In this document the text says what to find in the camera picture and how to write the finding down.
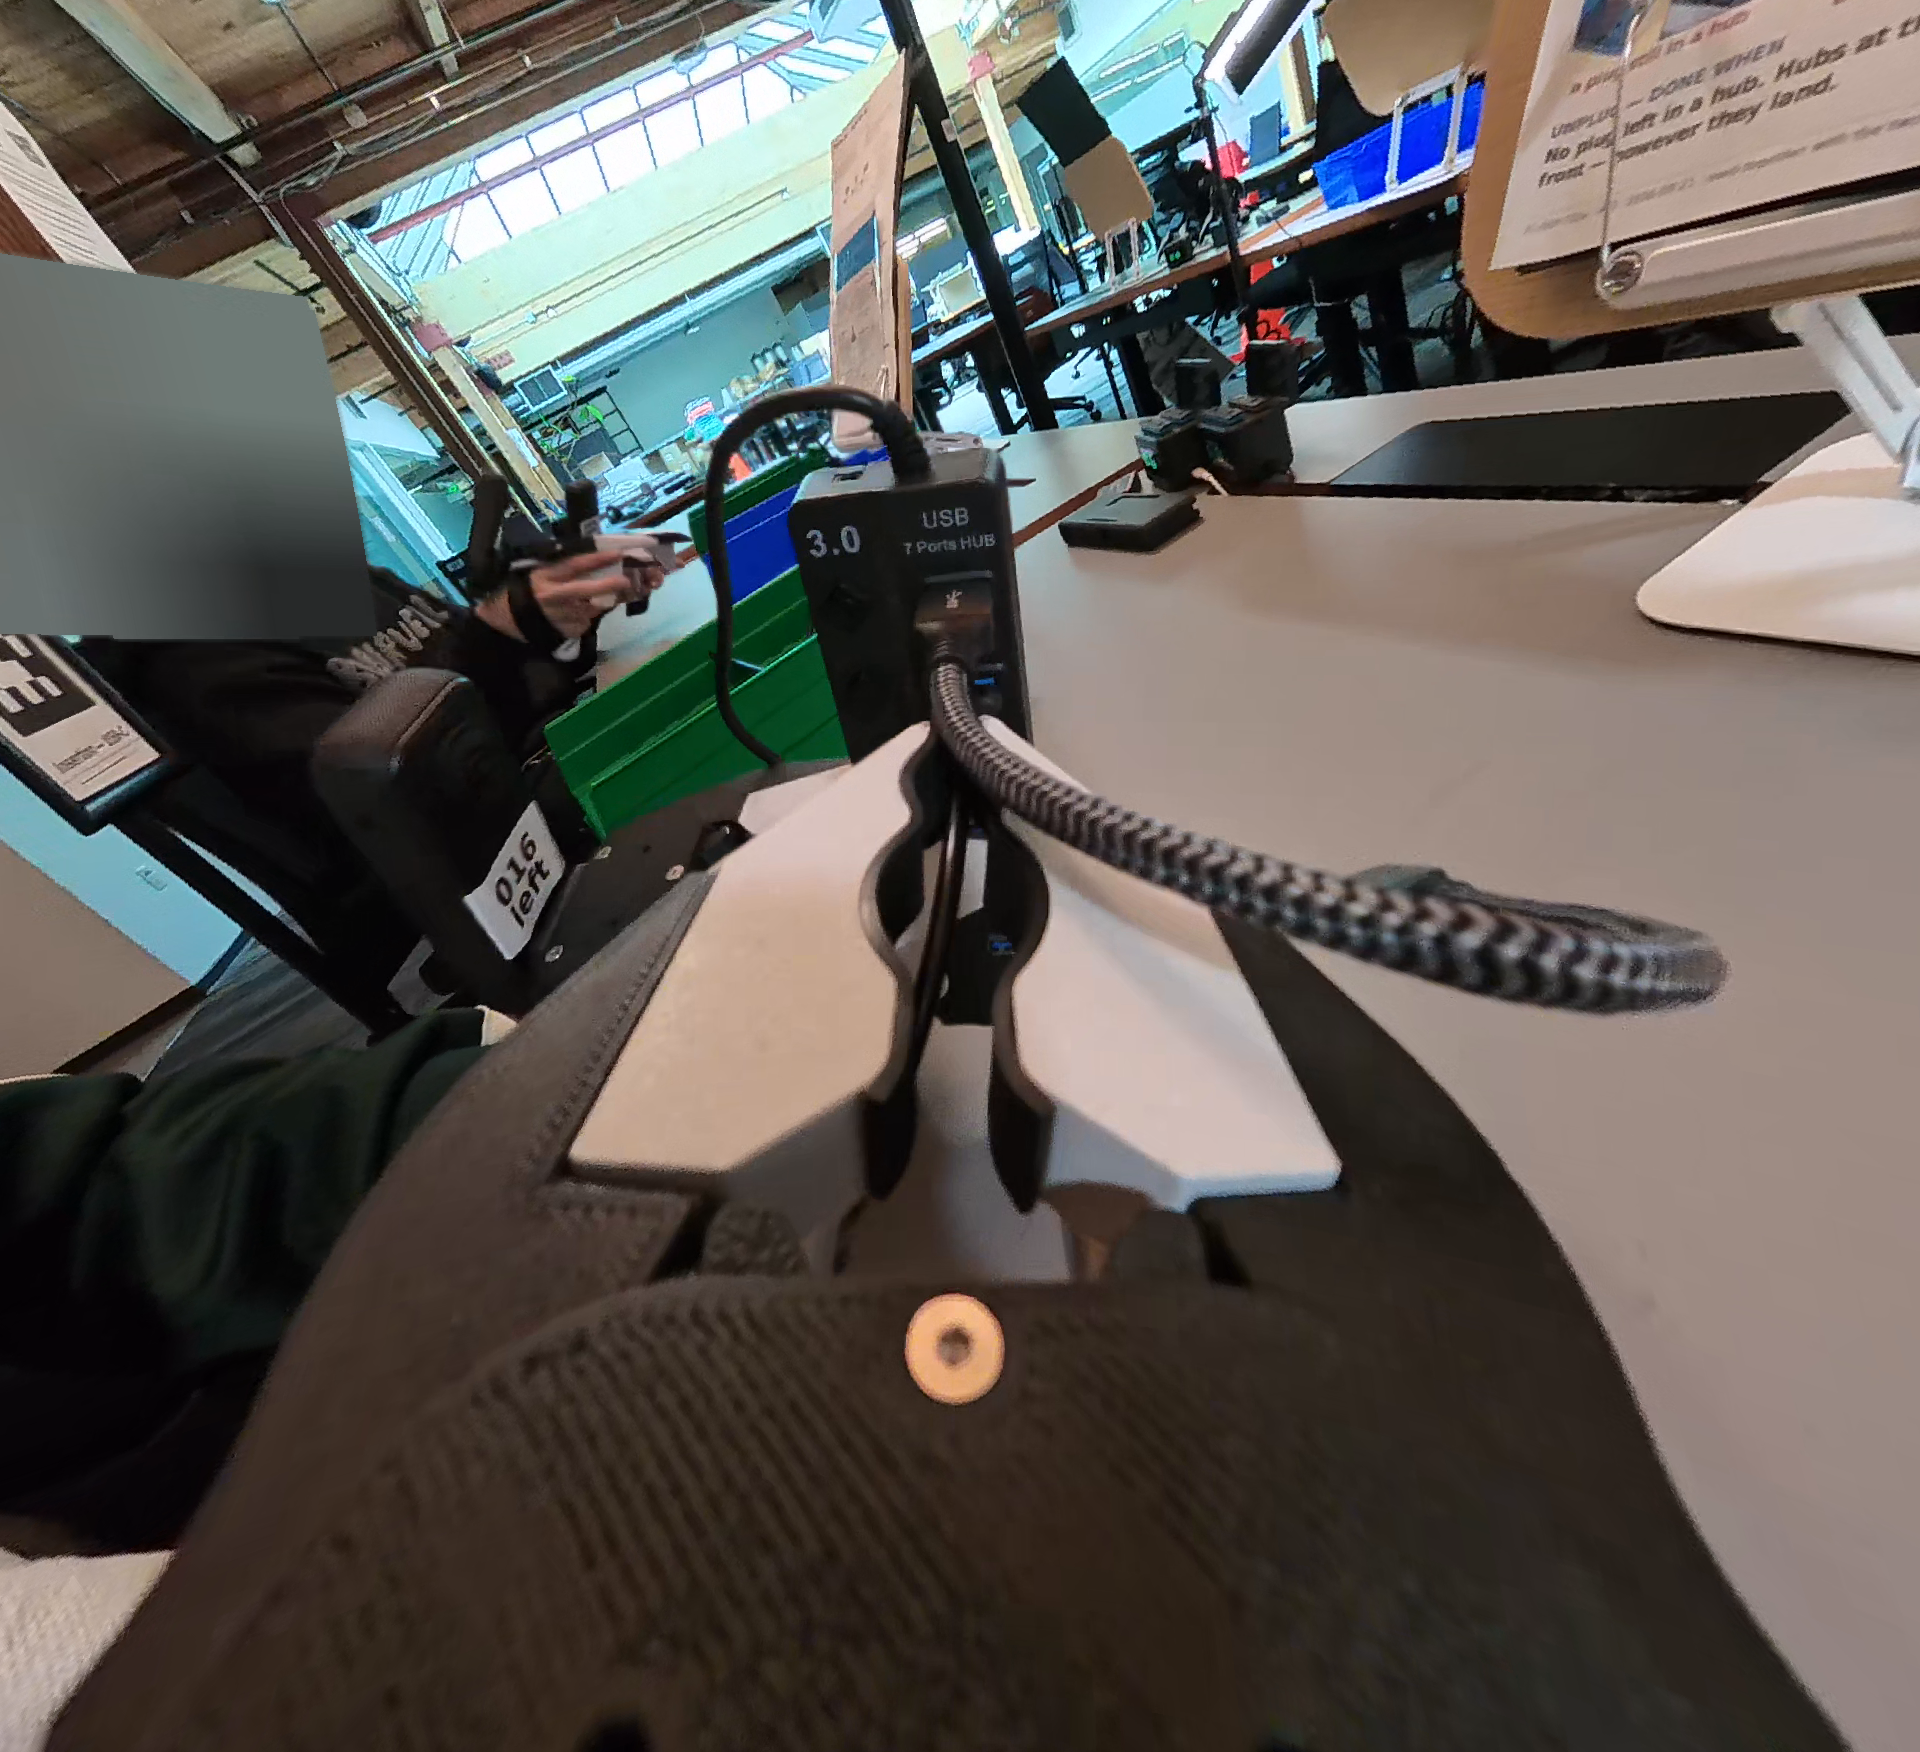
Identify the black pole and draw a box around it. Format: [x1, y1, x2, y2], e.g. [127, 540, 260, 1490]
[817, 0, 1059, 434]

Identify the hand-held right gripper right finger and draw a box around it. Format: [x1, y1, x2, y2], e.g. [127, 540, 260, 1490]
[960, 731, 1342, 1249]

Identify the white shirt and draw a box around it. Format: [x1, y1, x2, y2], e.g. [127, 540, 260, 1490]
[0, 1540, 175, 1752]

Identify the light grey desk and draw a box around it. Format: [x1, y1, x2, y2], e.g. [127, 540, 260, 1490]
[601, 349, 1920, 1752]

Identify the flat black device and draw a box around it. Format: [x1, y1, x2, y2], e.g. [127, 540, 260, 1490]
[1056, 486, 1205, 556]

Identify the LED lamp bar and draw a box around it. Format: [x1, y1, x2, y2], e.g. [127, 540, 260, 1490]
[1198, 0, 1309, 90]

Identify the black battery charger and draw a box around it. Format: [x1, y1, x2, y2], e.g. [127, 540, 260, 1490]
[1207, 340, 1302, 490]
[1133, 357, 1219, 499]

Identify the framed tag sign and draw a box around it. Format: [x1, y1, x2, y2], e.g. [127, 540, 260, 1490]
[0, 635, 169, 837]

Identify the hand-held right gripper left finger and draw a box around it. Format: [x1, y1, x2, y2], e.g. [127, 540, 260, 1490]
[567, 720, 964, 1236]

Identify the black hub power cable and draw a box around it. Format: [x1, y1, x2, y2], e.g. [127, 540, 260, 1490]
[702, 384, 945, 776]

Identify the black USB hub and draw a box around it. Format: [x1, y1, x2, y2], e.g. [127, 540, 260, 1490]
[789, 434, 1041, 1029]

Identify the blue plastic bin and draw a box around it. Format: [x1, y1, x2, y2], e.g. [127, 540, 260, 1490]
[697, 490, 802, 613]
[1313, 77, 1489, 207]

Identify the brown cardboard panel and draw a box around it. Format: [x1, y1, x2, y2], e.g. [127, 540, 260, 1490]
[827, 53, 920, 451]

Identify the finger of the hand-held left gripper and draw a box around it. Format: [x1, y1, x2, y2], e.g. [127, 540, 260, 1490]
[735, 755, 873, 870]

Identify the grey braided USB cable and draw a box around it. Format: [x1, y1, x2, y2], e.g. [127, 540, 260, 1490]
[913, 581, 1731, 1019]

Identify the printed instruction sheet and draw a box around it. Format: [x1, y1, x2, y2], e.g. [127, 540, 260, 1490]
[1491, 0, 1920, 279]

